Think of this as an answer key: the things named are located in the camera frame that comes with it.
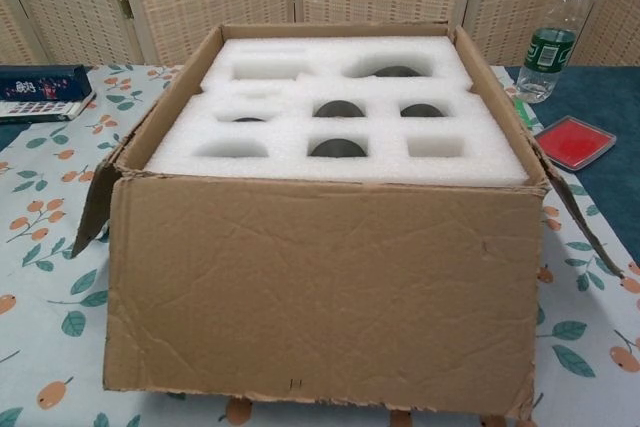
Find brown cardboard box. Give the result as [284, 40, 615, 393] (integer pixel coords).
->
[71, 21, 626, 421]

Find dark blue rectangular box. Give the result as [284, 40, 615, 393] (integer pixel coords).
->
[0, 64, 91, 102]

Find black tea cup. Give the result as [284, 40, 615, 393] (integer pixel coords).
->
[315, 100, 365, 118]
[309, 138, 366, 157]
[399, 103, 442, 118]

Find white foam insert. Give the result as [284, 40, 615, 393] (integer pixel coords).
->
[144, 35, 530, 187]

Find green paper packet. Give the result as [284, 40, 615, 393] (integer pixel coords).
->
[512, 96, 544, 131]

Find red ink pad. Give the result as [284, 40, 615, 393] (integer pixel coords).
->
[533, 115, 617, 172]

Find clear plastic water bottle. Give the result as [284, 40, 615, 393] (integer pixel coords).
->
[514, 0, 599, 105]

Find floral patterned tablecloth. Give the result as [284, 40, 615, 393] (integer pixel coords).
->
[0, 62, 640, 427]

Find white watercolour paint palette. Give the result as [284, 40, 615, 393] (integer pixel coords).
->
[0, 91, 97, 126]

